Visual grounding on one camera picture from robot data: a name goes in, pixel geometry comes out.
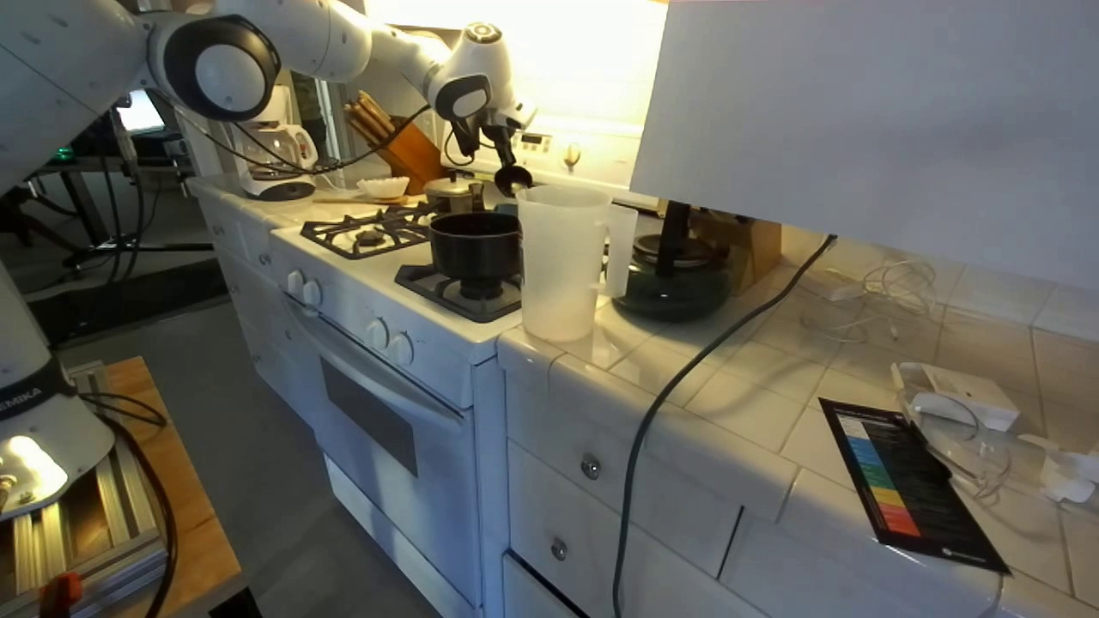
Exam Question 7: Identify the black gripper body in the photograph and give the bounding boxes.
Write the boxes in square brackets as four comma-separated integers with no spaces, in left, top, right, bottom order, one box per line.
[455,110,523,151]

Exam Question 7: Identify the small metal pot with lid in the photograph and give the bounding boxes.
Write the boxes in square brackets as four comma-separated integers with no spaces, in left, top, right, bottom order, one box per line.
[423,172,508,218]

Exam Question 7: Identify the wooden knife block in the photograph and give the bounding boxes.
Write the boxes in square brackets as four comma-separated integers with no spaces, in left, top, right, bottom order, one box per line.
[345,88,447,195]

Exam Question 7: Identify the black pot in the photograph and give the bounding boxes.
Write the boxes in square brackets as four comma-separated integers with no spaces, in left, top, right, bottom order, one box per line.
[428,210,526,287]

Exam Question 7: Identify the translucent plastic pitcher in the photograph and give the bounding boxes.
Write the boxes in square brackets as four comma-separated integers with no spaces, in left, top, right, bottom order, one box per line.
[512,181,643,347]

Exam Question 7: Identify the black burner grate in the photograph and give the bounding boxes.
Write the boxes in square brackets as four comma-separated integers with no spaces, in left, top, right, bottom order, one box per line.
[299,203,443,260]
[392,258,526,326]

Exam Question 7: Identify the white coffee maker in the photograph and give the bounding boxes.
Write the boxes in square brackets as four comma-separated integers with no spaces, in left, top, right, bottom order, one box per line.
[219,83,322,203]

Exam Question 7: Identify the dark round appliance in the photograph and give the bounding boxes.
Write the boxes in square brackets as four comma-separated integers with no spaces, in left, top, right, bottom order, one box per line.
[610,200,734,326]

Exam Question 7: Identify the orange wooden board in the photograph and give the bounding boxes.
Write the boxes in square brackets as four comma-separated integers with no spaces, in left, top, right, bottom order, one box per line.
[698,210,784,287]

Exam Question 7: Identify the computer monitor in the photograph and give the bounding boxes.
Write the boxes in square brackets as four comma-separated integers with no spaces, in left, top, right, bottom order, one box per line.
[115,84,171,137]

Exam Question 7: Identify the white gas stove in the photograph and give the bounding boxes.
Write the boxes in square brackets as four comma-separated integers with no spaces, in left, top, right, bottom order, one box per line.
[219,106,645,618]

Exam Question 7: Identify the white upper cabinet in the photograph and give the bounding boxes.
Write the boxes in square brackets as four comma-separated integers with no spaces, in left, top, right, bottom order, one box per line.
[627,0,1099,287]

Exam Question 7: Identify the wooden robot cart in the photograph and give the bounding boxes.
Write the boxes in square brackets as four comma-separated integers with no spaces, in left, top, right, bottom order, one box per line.
[0,354,251,618]

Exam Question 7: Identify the aluminium mounting plate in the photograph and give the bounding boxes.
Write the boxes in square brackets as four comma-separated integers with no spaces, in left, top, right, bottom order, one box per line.
[0,444,165,589]

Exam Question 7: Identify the black colour calibration card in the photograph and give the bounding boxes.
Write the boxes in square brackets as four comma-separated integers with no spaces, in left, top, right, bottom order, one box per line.
[819,394,1012,575]

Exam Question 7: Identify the red emergency stop button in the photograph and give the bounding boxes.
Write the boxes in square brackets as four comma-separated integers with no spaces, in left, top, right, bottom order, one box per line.
[39,571,86,618]

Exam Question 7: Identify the white plug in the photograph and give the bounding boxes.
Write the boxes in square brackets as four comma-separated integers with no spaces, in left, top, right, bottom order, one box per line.
[1044,447,1099,509]

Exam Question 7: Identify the white oven door handle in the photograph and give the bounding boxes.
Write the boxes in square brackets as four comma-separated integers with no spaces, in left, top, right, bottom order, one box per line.
[279,298,468,421]

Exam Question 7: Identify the black power cable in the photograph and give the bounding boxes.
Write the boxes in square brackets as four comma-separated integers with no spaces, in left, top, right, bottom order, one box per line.
[608,234,838,618]

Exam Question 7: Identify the black base cable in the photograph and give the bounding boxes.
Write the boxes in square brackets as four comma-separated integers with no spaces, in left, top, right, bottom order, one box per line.
[64,365,181,618]

